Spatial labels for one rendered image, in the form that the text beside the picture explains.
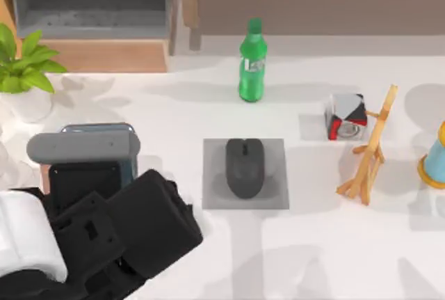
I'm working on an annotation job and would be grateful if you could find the pale grey rounded box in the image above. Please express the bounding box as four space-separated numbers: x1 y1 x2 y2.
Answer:
26 129 142 173

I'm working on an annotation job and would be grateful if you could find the blue-grey smartphone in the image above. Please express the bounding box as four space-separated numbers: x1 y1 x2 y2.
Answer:
40 122 140 196

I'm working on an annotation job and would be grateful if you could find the green plant in white pot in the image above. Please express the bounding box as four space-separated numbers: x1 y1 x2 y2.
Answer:
0 22 68 124

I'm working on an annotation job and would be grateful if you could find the pale wooden drawer front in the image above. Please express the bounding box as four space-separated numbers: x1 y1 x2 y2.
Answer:
38 38 169 74

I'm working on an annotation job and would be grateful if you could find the dark grey computer mouse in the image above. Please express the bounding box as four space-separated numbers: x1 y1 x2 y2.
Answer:
225 137 266 200

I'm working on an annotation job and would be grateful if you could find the grey pierced drawer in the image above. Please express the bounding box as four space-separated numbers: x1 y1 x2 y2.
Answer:
9 0 179 40

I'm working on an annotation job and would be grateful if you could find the wooden cupboard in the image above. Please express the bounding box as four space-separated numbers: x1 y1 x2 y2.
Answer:
0 0 18 61

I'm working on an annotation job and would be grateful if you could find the grey mouse pad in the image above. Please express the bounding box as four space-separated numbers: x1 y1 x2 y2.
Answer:
202 137 290 210

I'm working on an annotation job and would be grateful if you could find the green bottle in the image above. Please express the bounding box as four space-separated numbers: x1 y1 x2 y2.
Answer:
238 17 268 104

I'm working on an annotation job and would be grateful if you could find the red white black cube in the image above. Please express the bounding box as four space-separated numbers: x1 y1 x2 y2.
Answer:
324 93 370 142

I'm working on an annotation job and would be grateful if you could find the wooden shelf cabinet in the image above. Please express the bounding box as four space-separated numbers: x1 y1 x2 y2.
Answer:
179 0 445 52

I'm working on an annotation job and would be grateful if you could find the wooden stand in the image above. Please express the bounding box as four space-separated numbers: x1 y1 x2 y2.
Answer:
335 84 399 207

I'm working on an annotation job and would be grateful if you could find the light blue and yellow bell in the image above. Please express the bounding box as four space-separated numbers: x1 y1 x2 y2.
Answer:
416 132 445 189

